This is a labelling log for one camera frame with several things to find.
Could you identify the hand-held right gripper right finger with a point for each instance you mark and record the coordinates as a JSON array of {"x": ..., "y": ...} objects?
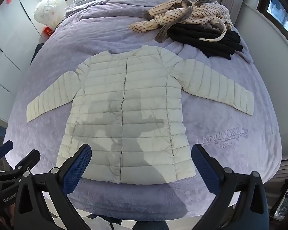
[{"x": 204, "y": 165}]

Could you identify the cream striped robe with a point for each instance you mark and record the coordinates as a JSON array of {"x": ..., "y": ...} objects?
[{"x": 182, "y": 16}]

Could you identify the black garment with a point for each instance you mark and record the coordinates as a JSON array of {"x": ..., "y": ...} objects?
[{"x": 206, "y": 40}]

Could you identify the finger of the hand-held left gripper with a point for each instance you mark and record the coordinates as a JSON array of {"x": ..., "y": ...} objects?
[
  {"x": 5, "y": 148},
  {"x": 26, "y": 161}
]

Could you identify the purple plush blanket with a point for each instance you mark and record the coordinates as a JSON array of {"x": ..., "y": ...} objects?
[{"x": 62, "y": 52}]

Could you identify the red box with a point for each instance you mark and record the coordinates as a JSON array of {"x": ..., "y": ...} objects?
[{"x": 48, "y": 30}]

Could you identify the window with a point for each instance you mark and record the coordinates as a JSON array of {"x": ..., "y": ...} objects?
[{"x": 278, "y": 9}]

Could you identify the white wardrobe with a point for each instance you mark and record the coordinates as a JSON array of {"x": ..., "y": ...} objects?
[{"x": 9, "y": 33}]

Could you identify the white puffer jacket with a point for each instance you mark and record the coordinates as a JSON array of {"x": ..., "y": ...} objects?
[{"x": 134, "y": 100}]

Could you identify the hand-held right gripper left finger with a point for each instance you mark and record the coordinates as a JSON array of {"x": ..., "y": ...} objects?
[{"x": 77, "y": 169}]

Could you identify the white plastic bag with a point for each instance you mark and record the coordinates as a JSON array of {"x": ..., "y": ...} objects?
[{"x": 45, "y": 12}]

